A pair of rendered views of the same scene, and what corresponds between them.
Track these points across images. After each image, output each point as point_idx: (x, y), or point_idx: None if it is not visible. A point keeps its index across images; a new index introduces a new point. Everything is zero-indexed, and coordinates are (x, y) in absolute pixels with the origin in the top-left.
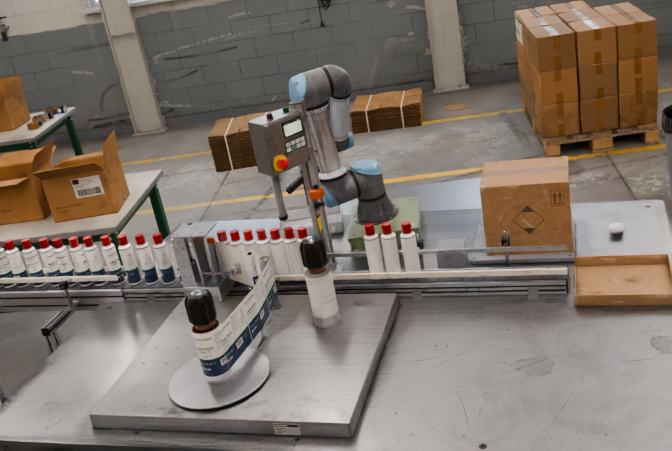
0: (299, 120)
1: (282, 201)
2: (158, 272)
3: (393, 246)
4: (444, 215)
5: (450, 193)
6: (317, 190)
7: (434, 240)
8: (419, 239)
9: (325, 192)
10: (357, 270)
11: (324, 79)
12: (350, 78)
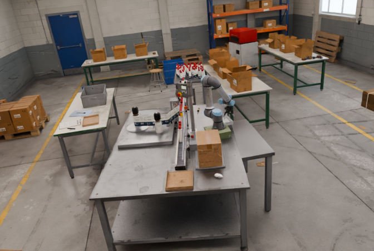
0: (185, 86)
1: (187, 105)
2: (194, 108)
3: None
4: (231, 142)
5: (251, 139)
6: (184, 106)
7: None
8: (188, 134)
9: (203, 111)
10: (193, 134)
11: (206, 79)
12: (216, 83)
